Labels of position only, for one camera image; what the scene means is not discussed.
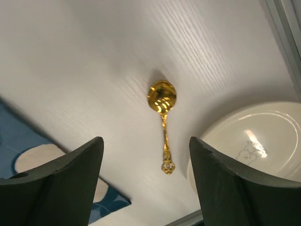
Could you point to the cream ceramic plate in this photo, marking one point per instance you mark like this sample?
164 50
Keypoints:
266 137

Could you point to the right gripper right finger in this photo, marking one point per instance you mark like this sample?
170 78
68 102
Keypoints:
231 193

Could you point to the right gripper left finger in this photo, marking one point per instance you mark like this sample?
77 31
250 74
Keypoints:
57 193

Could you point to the blue cartoon mouse placemat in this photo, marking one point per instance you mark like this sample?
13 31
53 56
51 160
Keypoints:
22 148

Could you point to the gold ornate spoon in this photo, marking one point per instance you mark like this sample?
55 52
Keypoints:
162 98

